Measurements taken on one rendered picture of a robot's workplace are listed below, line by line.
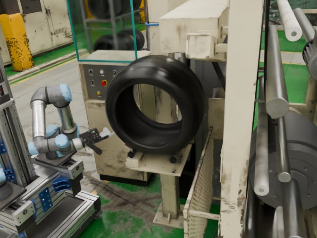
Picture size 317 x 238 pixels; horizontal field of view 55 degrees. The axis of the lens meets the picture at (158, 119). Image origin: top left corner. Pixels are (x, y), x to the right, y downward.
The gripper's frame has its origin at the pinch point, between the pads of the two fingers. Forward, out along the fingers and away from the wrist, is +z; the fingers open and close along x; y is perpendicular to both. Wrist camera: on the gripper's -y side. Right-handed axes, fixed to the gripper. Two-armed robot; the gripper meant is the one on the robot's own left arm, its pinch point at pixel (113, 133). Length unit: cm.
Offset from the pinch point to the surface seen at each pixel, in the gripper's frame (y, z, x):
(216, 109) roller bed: -7, 65, -16
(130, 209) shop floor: -85, 0, 74
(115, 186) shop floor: -72, -2, 110
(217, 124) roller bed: -17, 65, -13
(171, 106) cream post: 1.0, 45.2, 9.7
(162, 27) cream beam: 47, 26, -67
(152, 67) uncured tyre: 32, 29, -29
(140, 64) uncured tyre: 35.1, 24.2, -23.2
